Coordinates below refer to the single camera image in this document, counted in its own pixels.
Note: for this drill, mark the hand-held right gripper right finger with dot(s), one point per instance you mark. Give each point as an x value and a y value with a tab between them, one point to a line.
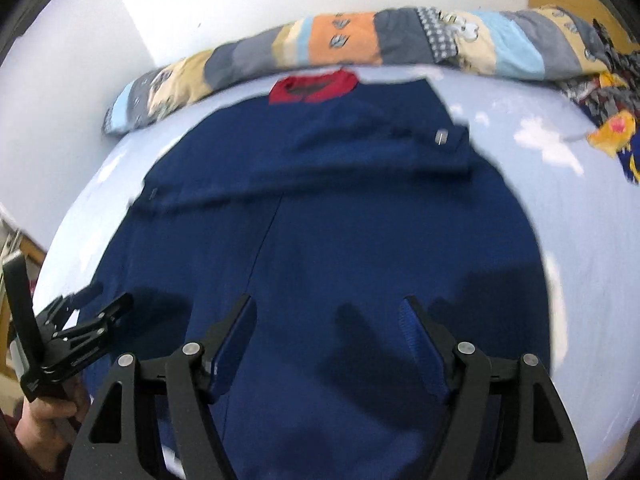
425	350

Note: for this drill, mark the light blue bed sheet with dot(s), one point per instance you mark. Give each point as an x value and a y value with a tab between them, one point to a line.
575	220

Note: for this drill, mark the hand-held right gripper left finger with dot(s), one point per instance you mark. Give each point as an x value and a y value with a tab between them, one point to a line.
235	345

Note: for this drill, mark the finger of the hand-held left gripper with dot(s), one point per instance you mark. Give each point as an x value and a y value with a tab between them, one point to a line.
107	317
67	302

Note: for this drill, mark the person's left hand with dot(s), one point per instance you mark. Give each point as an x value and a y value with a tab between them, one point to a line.
47	420

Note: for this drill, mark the navy blue jacket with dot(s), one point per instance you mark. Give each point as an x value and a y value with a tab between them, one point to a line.
325	210

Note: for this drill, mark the patchwork quilt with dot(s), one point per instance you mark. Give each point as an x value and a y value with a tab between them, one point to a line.
345	35

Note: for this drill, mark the person's left forearm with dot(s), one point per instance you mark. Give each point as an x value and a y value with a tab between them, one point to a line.
20	460

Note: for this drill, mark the dark printed cloth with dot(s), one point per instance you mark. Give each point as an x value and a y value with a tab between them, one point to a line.
615	130

